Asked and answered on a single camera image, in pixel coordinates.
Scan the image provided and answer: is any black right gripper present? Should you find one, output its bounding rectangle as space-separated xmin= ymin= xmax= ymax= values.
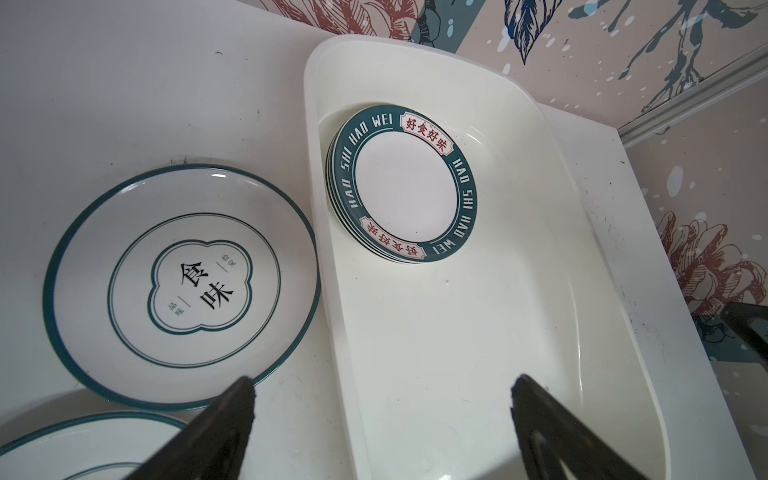
xmin=719 ymin=302 xmax=767 ymax=369

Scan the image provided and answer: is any white plastic bin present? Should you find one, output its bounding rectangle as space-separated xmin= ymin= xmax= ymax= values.
xmin=304 ymin=35 xmax=669 ymax=479

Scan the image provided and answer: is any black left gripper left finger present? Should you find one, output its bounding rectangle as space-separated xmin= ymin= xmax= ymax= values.
xmin=129 ymin=376 xmax=256 ymax=479

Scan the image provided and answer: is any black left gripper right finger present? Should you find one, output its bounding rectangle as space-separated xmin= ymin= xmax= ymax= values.
xmin=511 ymin=374 xmax=644 ymax=479

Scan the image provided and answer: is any green rim plate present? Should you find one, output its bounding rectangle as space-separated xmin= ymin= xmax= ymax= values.
xmin=325 ymin=104 xmax=478 ymax=264

